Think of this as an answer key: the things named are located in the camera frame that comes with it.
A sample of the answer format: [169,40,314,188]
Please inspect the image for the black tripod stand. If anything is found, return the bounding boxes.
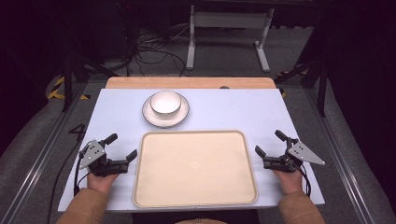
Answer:
[60,46,120,113]
[274,46,328,118]

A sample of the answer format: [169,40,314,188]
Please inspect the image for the grey metal stand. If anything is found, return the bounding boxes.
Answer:
[185,4,276,73]

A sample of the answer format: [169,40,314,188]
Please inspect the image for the beige plastic tray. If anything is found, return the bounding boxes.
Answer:
[132,129,260,209]

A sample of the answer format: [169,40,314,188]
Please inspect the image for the person's right hand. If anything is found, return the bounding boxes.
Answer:
[273,168,304,197]

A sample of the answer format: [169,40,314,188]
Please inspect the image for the wooden table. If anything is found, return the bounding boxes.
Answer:
[105,76,277,90]

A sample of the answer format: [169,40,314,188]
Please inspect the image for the person's left hand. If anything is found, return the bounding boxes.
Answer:
[86,172,120,196]

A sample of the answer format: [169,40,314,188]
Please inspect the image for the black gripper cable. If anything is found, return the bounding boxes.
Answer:
[297,164,313,199]
[46,141,94,224]

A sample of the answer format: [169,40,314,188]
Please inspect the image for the white table mat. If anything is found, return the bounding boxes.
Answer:
[57,88,326,213]

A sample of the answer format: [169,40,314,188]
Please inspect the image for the white ceramic plate dark rim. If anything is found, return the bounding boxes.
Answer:
[141,91,191,129]

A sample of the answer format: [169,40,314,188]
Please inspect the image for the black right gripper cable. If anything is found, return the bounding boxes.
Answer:
[297,164,313,199]

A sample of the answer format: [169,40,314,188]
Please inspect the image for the white ceramic bowl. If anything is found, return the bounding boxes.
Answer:
[149,90,183,119]

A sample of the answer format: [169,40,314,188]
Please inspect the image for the tangle of black floor cables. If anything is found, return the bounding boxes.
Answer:
[125,26,194,77]

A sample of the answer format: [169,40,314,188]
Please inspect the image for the yellow black hazard tape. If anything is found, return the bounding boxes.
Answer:
[47,76,92,101]

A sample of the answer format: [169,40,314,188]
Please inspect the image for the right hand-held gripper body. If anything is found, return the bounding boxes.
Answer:
[262,137,326,174]

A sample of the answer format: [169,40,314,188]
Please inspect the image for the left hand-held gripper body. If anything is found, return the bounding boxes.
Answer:
[78,139,130,178]

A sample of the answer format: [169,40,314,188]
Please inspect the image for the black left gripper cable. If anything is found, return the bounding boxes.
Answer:
[46,141,94,224]

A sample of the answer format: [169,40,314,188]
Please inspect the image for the aluminium floor rail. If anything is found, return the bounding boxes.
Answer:
[0,82,90,224]
[303,87,382,224]

